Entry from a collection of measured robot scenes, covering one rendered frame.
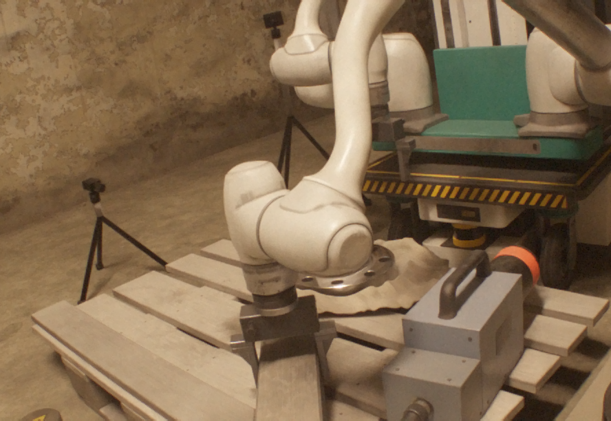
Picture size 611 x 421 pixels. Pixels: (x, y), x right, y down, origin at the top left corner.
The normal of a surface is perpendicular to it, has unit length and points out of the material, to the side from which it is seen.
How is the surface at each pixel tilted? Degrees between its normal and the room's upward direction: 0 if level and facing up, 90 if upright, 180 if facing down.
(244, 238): 92
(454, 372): 0
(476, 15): 90
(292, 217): 42
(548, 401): 0
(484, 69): 90
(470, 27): 90
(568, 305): 0
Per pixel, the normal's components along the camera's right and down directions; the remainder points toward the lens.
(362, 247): 0.50, 0.30
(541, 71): -0.76, 0.30
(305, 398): -0.16, -0.93
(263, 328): 0.03, 0.32
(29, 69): 0.69, 0.13
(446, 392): -0.58, 0.36
